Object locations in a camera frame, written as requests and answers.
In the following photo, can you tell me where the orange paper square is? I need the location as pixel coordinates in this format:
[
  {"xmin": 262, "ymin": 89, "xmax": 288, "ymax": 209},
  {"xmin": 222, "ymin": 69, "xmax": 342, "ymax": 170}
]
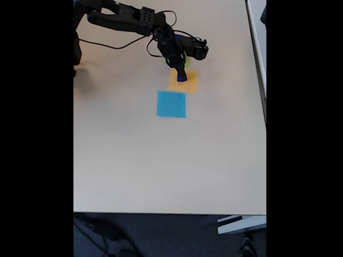
[{"xmin": 168, "ymin": 68, "xmax": 199, "ymax": 94}]

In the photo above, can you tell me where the white neighbouring table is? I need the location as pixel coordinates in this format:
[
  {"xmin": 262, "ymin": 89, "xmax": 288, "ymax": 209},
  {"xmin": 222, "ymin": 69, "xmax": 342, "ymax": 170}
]
[{"xmin": 244, "ymin": 0, "xmax": 267, "ymax": 126}]

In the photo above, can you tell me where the light blue paper square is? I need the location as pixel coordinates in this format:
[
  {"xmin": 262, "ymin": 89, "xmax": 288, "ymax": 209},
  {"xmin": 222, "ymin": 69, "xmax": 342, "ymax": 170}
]
[{"xmin": 156, "ymin": 90, "xmax": 187, "ymax": 119}]

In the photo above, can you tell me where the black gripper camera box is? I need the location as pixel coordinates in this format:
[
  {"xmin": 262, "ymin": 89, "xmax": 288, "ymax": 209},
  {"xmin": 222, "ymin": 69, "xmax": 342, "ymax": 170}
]
[{"xmin": 178, "ymin": 36, "xmax": 210, "ymax": 61}]

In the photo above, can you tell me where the green paper square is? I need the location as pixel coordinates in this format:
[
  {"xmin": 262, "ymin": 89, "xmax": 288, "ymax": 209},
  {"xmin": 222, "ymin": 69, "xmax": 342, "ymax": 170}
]
[{"xmin": 162, "ymin": 56, "xmax": 192, "ymax": 68}]

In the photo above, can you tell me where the black floor cable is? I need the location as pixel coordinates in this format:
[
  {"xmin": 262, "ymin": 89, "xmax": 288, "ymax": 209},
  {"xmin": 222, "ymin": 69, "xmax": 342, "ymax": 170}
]
[{"xmin": 73, "ymin": 214, "xmax": 141, "ymax": 257}]

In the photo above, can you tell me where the white table foot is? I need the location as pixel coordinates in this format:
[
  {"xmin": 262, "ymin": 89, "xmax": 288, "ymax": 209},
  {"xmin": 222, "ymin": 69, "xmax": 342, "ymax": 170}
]
[{"xmin": 217, "ymin": 215, "xmax": 267, "ymax": 236}]

